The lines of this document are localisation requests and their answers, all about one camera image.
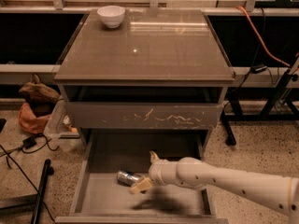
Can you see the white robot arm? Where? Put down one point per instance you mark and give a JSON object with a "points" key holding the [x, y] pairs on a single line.
{"points": [[277, 192]]}

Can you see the open grey middle drawer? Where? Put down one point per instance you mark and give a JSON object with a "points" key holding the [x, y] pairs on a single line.
{"points": [[101, 199]]}

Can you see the white ceramic bowl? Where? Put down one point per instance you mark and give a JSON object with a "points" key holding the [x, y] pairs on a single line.
{"points": [[111, 16]]}

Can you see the clear plastic container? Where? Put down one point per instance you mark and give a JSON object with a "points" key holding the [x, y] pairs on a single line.
{"points": [[59, 132]]}

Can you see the grey drawer cabinet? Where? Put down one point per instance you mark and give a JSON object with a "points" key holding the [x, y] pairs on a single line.
{"points": [[161, 70]]}

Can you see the black stand leg left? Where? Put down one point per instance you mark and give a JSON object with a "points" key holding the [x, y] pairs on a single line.
{"points": [[36, 201]]}

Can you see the brown orange cloth bag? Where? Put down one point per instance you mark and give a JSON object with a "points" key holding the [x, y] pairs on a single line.
{"points": [[40, 101]]}

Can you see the black adapter on rail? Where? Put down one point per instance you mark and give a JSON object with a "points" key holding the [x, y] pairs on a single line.
{"points": [[259, 68]]}

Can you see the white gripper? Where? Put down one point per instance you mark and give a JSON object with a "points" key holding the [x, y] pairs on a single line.
{"points": [[157, 172]]}

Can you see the black power adapter on floor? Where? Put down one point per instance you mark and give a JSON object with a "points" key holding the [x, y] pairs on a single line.
{"points": [[29, 142]]}

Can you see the black table frame right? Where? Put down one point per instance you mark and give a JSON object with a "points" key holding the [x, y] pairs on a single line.
{"points": [[280, 95]]}

